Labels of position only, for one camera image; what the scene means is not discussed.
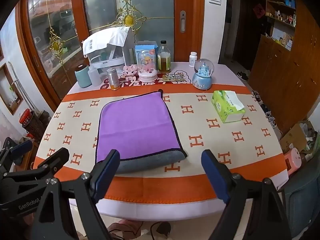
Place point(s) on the white cloth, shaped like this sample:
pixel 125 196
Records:
pixel 105 40

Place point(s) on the white plastic squeeze bottle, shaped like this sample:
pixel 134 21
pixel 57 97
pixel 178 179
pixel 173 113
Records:
pixel 94 76

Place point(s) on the wooden shelf cabinet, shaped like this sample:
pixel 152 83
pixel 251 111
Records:
pixel 292 80

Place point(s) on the wooden glass sliding door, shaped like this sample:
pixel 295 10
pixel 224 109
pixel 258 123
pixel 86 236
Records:
pixel 65 17

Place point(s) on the pill blister pack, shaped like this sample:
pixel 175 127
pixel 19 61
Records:
pixel 175 78

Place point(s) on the pink block pig toy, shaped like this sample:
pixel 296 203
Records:
pixel 130 70

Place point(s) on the orange printed tablecloth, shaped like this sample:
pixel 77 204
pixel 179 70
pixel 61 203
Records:
pixel 225 135

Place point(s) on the blue carton box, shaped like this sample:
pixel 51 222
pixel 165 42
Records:
pixel 142 48

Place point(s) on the row of shoes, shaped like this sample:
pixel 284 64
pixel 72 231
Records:
pixel 265 110

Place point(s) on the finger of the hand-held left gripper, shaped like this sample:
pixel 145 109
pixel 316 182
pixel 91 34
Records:
pixel 56 158
pixel 21 150

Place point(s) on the black shoe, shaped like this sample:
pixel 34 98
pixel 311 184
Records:
pixel 242 76

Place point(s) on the purple and grey towel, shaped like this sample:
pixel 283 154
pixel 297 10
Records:
pixel 137 125

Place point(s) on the pink cartoon snow globe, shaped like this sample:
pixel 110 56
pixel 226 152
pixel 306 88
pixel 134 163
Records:
pixel 148 65

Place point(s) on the teal humidifier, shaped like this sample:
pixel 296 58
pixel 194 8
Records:
pixel 82 76

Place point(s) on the silver metal can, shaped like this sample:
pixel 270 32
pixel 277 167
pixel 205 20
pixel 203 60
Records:
pixel 113 80

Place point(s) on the green tissue pack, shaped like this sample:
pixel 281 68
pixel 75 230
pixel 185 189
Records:
pixel 225 107

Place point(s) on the white bottle sterilizer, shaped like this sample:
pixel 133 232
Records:
pixel 110 57

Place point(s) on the pink plastic stool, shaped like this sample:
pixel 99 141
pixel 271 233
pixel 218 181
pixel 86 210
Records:
pixel 293 161

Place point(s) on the teal chair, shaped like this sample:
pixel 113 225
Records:
pixel 302 200

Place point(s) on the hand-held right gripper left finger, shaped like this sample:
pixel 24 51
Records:
pixel 107 173

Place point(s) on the white pill bottle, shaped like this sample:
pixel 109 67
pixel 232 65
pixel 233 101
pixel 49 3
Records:
pixel 193 60

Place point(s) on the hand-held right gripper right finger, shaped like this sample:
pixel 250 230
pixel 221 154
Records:
pixel 215 178

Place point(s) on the red door ornament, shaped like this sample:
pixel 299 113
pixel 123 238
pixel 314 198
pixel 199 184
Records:
pixel 259 11

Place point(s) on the glass bottle with yellow liquid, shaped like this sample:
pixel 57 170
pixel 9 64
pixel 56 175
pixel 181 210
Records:
pixel 164 61

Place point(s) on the cardboard box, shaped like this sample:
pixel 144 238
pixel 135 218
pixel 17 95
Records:
pixel 293 137

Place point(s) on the blue castle snow globe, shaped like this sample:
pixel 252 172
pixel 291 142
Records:
pixel 203 77

